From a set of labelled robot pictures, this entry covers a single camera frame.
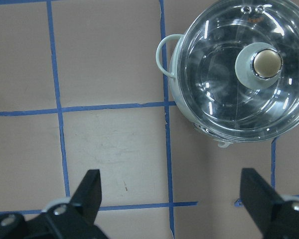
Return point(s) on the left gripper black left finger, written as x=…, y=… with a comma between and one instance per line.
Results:
x=69, y=218

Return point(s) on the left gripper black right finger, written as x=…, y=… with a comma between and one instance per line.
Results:
x=276, y=216

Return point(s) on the glass lid with gold knob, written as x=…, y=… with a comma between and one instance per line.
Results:
x=275, y=22

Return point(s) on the pale green steel pot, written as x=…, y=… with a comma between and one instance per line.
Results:
x=235, y=93

